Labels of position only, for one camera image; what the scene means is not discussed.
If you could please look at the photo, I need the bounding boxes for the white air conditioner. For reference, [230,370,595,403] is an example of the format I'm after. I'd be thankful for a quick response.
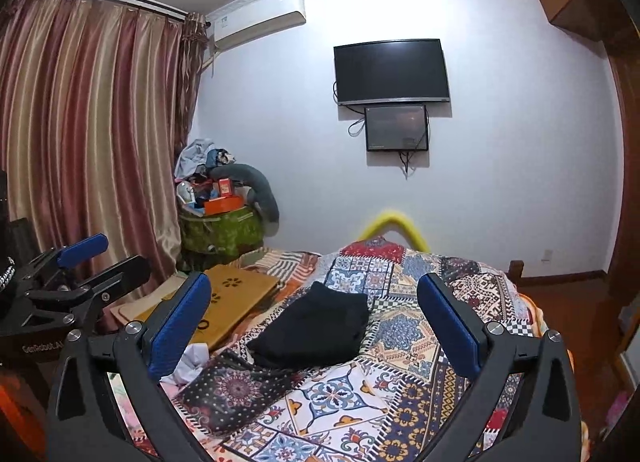
[209,0,306,54]

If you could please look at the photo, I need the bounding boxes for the pink striped curtain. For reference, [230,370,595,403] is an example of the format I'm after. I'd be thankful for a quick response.
[1,0,200,287]

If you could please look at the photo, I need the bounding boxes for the pile of clothes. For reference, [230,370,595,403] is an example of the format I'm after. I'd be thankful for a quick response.
[174,138,235,185]

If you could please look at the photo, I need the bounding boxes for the colourful patchwork quilt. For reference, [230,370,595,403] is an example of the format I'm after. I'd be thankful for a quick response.
[160,237,547,461]

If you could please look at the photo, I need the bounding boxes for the green fabric storage bag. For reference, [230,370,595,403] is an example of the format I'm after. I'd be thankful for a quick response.
[177,206,264,272]

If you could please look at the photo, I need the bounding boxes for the small black wall monitor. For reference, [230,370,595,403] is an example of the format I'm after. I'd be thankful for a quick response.
[364,104,428,152]

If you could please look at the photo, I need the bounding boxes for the dark navy pants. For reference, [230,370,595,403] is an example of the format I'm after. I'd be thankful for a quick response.
[247,282,370,370]

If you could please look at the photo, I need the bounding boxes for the black monitor cable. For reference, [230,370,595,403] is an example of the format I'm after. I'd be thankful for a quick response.
[397,149,419,180]

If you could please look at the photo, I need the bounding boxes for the wall mounted black television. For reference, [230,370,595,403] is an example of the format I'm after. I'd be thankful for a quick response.
[334,39,450,105]

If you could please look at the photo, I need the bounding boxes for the orange box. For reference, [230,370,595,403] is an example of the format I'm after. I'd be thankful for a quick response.
[204,195,244,216]

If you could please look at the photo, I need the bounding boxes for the grey neck pillow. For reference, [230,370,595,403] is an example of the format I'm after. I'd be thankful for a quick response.
[207,163,280,223]

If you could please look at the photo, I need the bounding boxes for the yellow pillow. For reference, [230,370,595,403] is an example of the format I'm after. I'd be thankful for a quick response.
[358,209,431,253]

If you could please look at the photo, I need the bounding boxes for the white crumpled cloth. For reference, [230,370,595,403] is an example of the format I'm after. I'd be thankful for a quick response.
[160,343,209,387]

